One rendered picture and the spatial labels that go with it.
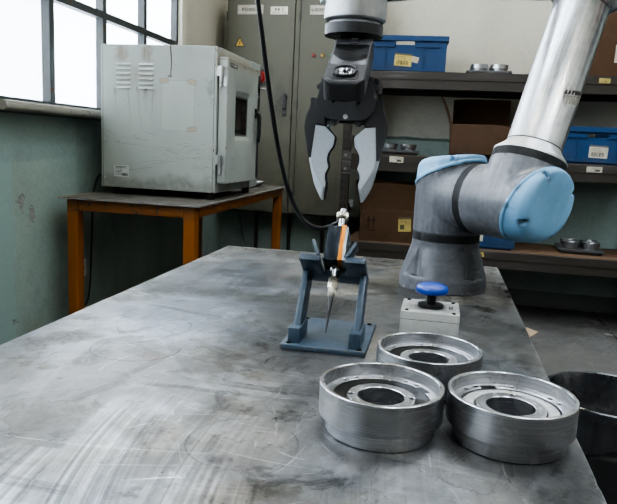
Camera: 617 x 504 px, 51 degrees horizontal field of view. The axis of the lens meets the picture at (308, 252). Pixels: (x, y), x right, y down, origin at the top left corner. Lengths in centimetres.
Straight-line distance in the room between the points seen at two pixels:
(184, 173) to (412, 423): 242
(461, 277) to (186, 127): 195
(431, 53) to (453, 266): 312
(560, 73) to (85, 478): 86
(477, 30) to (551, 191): 370
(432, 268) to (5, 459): 75
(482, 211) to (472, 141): 303
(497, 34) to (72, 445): 433
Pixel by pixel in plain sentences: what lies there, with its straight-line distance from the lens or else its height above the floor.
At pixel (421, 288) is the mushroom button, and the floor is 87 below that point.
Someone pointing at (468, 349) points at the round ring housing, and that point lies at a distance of 70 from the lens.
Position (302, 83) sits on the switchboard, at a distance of 447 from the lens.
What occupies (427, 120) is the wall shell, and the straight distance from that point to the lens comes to 460.
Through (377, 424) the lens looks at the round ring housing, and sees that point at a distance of 51.
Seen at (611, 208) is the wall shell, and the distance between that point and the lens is 473.
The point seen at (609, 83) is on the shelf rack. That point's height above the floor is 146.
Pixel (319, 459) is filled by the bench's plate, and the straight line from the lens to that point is 51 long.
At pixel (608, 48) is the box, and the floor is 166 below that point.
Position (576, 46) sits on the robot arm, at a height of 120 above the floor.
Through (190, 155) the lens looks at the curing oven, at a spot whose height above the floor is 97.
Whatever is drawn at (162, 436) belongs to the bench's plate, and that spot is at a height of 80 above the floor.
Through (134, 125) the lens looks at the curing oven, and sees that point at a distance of 296.
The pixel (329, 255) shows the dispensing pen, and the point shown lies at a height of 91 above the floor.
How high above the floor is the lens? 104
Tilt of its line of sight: 9 degrees down
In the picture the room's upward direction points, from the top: 3 degrees clockwise
